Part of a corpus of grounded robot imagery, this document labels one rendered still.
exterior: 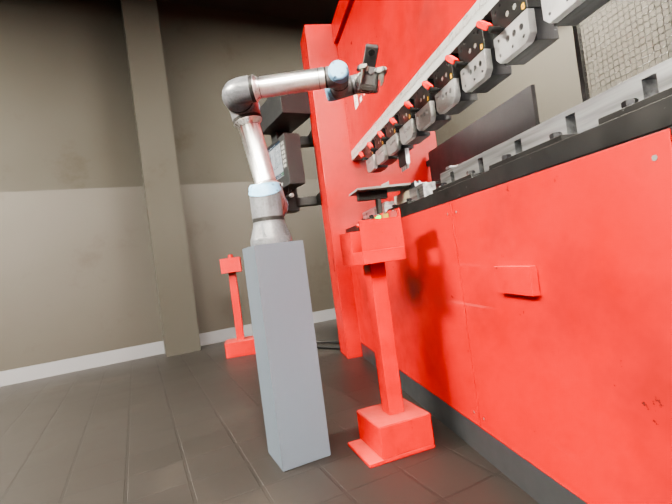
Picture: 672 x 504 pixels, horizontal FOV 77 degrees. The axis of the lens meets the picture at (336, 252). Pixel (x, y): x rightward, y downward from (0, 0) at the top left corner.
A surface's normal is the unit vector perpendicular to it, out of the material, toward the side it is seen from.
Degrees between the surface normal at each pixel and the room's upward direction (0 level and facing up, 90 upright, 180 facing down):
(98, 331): 90
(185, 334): 90
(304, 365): 90
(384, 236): 90
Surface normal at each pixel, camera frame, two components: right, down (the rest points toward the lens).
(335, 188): 0.18, -0.04
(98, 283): 0.43, -0.07
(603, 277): -0.97, 0.13
